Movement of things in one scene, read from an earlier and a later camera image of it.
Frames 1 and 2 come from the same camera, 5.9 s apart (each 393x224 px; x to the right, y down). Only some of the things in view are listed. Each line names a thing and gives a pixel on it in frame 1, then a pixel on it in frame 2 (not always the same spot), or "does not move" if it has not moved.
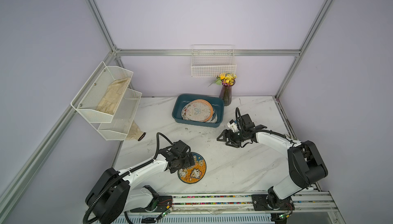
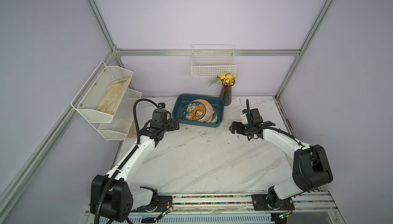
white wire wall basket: (210, 60) does not move
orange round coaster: (199, 110) does not move
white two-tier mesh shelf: (106, 103) does not move
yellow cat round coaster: (193, 173) → (194, 110)
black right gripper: (227, 138) → (236, 125)
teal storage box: (180, 100) does not move
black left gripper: (187, 162) → (172, 127)
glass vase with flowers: (226, 80) does not move
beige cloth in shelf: (112, 95) does not move
